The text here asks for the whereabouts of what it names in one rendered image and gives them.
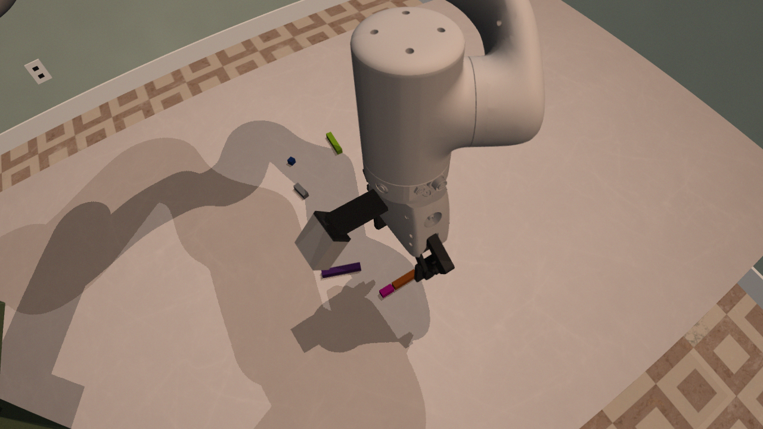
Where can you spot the small magenta block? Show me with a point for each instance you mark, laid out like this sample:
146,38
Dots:
386,290

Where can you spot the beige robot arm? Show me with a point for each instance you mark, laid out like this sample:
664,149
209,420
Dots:
419,98

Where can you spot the orange rod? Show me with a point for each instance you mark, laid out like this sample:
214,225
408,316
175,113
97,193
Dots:
403,280

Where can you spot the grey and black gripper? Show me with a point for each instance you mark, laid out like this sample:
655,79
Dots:
421,224

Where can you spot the purple rod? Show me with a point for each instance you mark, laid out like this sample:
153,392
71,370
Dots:
339,270

